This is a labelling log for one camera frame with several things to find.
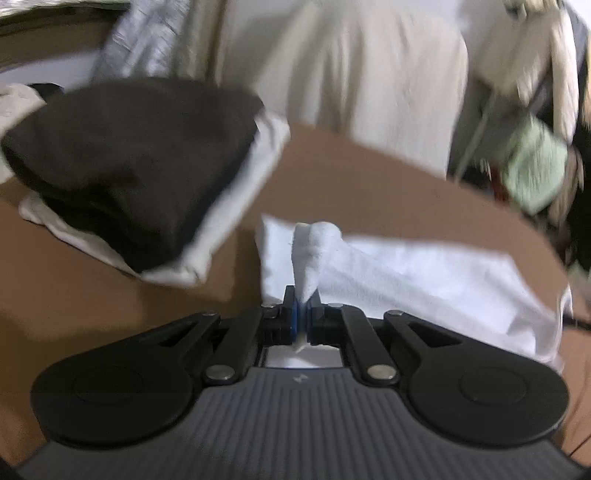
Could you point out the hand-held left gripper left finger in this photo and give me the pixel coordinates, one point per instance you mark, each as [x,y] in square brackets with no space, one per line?
[294,321]

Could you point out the dark brown folded garment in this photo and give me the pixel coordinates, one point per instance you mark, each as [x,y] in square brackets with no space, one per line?
[129,147]

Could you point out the silver foil curtain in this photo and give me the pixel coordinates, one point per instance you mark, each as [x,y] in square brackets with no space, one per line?
[147,46]

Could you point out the white patterned cloth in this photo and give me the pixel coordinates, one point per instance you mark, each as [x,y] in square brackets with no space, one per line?
[18,104]

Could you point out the green cloth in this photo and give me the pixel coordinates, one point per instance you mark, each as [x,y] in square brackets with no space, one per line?
[531,166]

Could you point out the cream folded garment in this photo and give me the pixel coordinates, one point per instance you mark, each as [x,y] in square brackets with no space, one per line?
[258,161]

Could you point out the cream cloth draped chair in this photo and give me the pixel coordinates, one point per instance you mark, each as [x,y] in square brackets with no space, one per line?
[360,69]

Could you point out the silver quilted insulation panel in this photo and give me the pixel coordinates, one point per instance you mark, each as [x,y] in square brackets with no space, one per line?
[46,5]

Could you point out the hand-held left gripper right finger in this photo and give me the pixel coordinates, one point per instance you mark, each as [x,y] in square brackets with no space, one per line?
[317,323]

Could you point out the cream hanging garment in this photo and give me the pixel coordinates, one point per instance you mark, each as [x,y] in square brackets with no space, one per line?
[558,69]

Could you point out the white shirt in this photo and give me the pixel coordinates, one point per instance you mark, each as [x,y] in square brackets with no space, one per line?
[415,277]

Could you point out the black folded garment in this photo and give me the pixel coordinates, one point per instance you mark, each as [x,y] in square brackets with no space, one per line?
[152,244]

